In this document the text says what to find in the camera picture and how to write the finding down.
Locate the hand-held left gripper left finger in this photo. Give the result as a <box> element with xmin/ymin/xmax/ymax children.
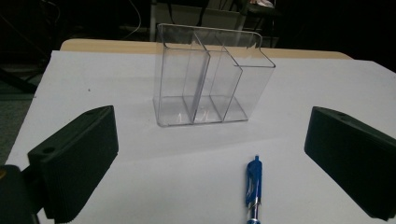
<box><xmin>27</xmin><ymin>105</ymin><xmax>120</xmax><ymax>224</ymax></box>

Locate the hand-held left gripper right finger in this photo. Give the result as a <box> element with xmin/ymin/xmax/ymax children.
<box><xmin>304</xmin><ymin>105</ymin><xmax>396</xmax><ymax>222</ymax></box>

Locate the blue ballpoint pen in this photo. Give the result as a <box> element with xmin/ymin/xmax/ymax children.
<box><xmin>245</xmin><ymin>154</ymin><xmax>263</xmax><ymax>224</ymax></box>

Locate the clear acrylic divided organizer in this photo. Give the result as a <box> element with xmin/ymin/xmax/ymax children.
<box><xmin>152</xmin><ymin>22</ymin><xmax>276</xmax><ymax>128</ymax></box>

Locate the white table sheet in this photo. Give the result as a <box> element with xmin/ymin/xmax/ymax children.
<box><xmin>5</xmin><ymin>49</ymin><xmax>396</xmax><ymax>224</ymax></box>

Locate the thin white cable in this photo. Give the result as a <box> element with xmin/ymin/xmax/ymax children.
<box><xmin>122</xmin><ymin>0</ymin><xmax>143</xmax><ymax>41</ymax></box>

